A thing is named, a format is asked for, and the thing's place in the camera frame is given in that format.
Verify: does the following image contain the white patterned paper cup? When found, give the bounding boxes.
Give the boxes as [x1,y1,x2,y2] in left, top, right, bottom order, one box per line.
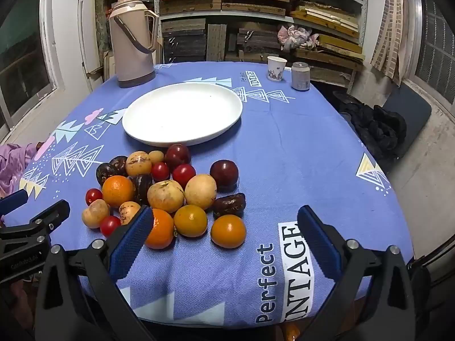
[266,56,288,82]

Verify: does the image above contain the white round plate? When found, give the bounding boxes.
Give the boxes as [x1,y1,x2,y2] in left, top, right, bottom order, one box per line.
[122,82,243,147]

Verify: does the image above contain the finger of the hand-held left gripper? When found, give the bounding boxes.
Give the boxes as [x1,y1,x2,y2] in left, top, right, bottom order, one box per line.
[0,200,71,247]
[0,189,29,217]

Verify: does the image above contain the black cloth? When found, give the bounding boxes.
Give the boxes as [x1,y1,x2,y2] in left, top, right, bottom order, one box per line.
[334,92,408,160]

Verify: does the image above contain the white framed window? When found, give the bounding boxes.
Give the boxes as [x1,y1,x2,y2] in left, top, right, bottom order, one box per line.
[0,0,66,130]

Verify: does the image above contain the grey drink can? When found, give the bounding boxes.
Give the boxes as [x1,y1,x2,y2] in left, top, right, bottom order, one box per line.
[291,62,311,91]

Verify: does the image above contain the wrinkled dark purple passion fruit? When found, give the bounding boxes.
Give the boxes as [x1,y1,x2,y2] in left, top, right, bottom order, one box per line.
[213,192,246,220]

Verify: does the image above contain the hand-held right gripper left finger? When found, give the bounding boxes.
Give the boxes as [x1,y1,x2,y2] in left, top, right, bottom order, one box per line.
[34,205,157,341]

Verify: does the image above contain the orange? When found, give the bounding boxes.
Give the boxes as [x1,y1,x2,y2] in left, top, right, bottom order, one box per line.
[102,175,135,208]
[145,208,175,249]

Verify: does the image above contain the red cherry tomato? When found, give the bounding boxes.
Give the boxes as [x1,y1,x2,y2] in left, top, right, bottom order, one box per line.
[151,162,170,182]
[100,215,121,237]
[172,164,197,188]
[85,188,104,207]

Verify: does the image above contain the dark blue chair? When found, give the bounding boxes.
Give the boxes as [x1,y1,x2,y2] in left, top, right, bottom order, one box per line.
[382,83,432,157]

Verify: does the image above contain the orange-tan streaked passion fruit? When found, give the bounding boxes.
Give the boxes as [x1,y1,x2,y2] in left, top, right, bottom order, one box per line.
[119,201,142,225]

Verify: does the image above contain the yellow-orange tangerine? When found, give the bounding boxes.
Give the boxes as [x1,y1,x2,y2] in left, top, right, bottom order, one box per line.
[210,215,247,249]
[174,205,208,238]

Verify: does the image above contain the purple cloth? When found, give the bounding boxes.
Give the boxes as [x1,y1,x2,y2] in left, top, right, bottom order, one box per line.
[0,143,40,199]

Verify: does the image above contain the blue printed tablecloth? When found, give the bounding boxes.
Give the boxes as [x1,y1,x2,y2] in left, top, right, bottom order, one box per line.
[3,62,415,327]

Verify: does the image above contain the window with metal grille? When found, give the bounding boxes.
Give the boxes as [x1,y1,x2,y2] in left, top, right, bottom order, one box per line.
[414,0,455,103]

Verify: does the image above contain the large yellow passion fruit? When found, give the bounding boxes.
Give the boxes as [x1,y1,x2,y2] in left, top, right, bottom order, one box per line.
[147,180,185,214]
[184,174,217,210]

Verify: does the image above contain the dark red plum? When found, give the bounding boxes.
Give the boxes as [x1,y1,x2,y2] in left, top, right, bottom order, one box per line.
[164,144,192,171]
[209,160,239,190]

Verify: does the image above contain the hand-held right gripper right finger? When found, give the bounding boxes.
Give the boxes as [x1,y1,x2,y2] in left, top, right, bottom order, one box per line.
[297,205,418,341]

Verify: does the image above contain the pink crumpled cloth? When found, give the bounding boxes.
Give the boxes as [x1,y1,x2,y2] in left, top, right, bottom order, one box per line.
[278,24,320,51]

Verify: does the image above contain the beige thermos jug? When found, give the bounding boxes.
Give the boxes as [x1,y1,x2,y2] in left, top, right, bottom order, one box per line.
[107,0,160,89]

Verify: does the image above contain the white door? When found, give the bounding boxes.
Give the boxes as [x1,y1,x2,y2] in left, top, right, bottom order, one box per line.
[76,0,107,91]

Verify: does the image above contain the brick pattern hanging cloth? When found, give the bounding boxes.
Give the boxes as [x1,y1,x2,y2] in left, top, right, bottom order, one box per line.
[371,0,409,86]

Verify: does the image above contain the tan purple-marked passion fruit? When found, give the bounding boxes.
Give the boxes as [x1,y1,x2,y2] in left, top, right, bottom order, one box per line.
[125,151,153,177]

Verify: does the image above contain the leaning white framed board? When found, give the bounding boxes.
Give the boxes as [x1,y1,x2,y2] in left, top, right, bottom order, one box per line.
[103,50,119,80]

